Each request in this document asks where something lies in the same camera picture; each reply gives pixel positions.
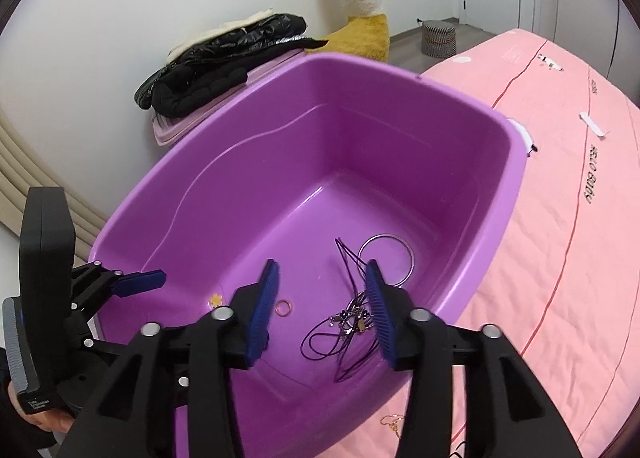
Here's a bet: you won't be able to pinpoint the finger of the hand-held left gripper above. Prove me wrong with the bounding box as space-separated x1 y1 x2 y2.
71 261 167 300
67 301 123 356

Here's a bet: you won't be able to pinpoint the black puffer jacket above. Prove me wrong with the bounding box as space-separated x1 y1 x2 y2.
134 13 328 119

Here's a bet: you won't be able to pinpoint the cream fleece cloth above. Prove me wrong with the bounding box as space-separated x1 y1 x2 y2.
167 10 276 56

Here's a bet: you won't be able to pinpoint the small striped basket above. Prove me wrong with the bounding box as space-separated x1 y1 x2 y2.
421 21 457 58

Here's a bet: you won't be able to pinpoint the pink printed blanket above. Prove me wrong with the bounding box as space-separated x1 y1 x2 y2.
340 28 640 458

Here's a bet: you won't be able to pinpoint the silver bangle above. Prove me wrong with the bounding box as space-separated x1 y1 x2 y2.
357 234 416 288

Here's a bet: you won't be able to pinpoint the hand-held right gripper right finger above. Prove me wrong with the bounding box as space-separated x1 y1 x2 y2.
364 258 583 458

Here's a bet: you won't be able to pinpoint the gold earrings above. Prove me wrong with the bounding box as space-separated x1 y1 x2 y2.
379 413 407 444

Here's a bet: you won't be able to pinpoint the dark cord necklace silver charm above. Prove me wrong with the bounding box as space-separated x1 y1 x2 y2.
304 305 396 383

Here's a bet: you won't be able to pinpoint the person's left hand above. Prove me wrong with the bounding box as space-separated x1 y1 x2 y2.
7 380 76 435

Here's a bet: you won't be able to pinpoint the beige ribbed panel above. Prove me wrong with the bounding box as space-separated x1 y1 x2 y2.
0 108 108 249

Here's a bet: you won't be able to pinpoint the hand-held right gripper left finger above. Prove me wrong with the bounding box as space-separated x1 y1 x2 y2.
59 258 281 458

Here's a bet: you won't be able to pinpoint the purple plastic basin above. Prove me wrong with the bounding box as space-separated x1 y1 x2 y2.
89 52 526 409

